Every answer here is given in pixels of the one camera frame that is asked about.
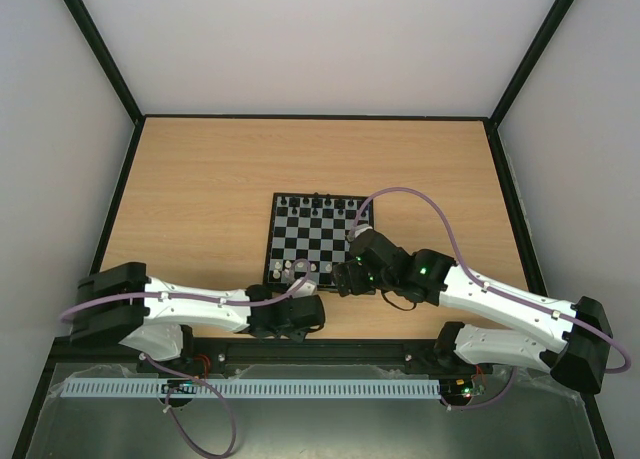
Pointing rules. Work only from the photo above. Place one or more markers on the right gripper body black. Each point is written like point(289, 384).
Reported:
point(347, 277)

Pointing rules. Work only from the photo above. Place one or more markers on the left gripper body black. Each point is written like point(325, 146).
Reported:
point(289, 332)

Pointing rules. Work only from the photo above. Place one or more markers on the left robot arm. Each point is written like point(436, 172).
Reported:
point(126, 306)

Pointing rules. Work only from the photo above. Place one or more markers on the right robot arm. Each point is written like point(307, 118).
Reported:
point(567, 340)

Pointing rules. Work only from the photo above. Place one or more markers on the black and white chessboard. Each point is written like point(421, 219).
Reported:
point(314, 227)

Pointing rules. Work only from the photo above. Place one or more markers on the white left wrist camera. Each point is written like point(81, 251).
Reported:
point(302, 288)

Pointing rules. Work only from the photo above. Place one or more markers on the black aluminium frame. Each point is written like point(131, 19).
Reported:
point(381, 352)

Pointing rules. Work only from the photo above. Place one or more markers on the light blue cable duct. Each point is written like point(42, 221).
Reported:
point(156, 388)

